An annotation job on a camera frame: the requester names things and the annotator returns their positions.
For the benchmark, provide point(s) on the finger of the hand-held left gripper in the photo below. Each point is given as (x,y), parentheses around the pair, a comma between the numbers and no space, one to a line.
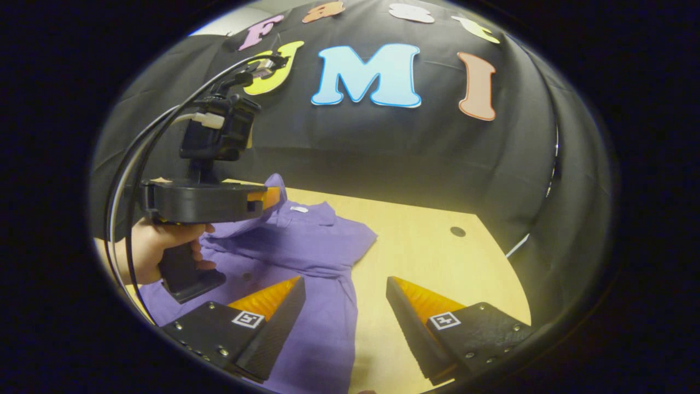
(268,198)

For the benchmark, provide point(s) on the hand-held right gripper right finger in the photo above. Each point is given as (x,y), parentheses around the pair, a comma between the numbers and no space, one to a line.
(415,334)

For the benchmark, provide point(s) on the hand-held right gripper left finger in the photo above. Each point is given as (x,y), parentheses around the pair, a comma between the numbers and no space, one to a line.
(276,328)

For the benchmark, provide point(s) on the purple shirt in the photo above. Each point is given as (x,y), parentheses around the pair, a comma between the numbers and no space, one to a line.
(306,246)

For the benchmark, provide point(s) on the black backdrop cloth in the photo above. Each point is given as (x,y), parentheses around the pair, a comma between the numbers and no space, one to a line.
(383,148)

